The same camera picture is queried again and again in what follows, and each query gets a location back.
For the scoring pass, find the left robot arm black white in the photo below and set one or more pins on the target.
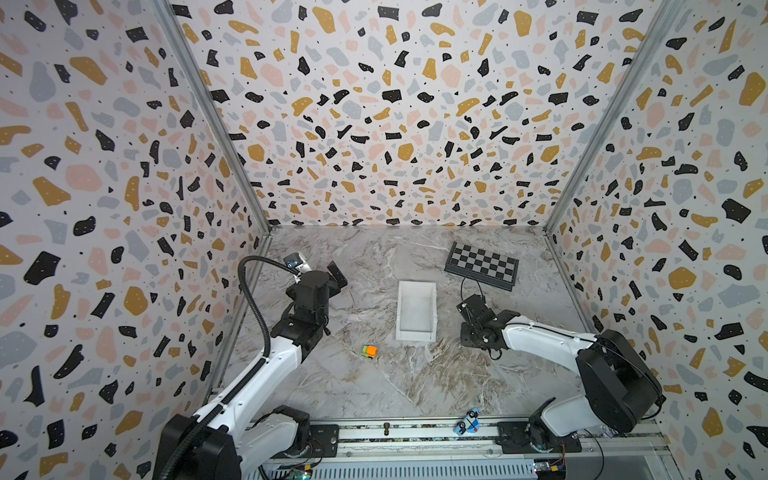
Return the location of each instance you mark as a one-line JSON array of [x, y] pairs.
[[227, 438]]

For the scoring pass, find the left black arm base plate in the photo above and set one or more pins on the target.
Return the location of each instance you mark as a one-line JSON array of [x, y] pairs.
[[319, 441]]

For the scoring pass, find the blue small clip object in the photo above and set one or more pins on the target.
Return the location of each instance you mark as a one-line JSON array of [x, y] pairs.
[[469, 424]]

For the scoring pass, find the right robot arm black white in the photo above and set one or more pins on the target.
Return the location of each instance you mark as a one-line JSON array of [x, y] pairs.
[[619, 389]]

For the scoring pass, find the aluminium mounting rail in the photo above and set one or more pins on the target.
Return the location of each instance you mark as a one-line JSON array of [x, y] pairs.
[[428, 448]]

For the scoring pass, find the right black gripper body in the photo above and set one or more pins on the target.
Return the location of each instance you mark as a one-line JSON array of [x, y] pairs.
[[472, 336]]

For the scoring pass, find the colourful small cube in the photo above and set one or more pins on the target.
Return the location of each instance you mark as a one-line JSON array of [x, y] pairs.
[[369, 352]]

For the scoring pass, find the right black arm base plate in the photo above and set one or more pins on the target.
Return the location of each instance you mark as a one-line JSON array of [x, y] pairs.
[[520, 437]]

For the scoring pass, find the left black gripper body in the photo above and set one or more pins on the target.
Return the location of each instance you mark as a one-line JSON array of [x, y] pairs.
[[323, 320]]

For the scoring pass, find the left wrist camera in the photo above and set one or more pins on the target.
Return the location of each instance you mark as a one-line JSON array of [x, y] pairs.
[[297, 261]]

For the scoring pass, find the white rectangular bin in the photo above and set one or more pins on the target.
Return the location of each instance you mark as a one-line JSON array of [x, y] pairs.
[[416, 312]]

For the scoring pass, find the black white chessboard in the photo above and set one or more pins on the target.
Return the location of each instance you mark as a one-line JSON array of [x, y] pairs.
[[484, 266]]

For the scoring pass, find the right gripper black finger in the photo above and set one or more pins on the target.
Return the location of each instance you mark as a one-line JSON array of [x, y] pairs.
[[479, 307], [467, 310]]

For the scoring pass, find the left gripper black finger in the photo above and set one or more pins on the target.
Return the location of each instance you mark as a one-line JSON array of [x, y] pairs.
[[338, 280], [298, 293]]

